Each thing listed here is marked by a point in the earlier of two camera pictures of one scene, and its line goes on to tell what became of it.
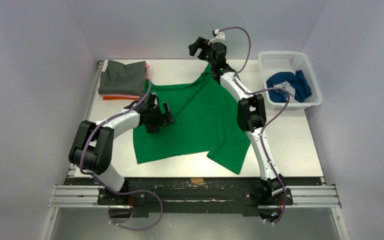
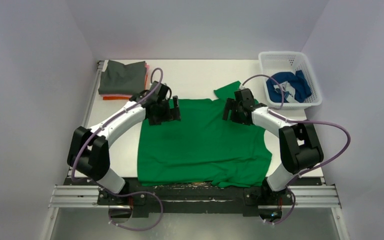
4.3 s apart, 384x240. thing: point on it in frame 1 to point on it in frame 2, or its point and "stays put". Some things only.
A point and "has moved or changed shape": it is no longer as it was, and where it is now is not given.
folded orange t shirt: [111, 97] stays put
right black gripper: [202, 44] to [235, 111]
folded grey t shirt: [119, 79] stays put
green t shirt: [207, 121] has moved or changed shape
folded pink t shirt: [147, 67] stays put
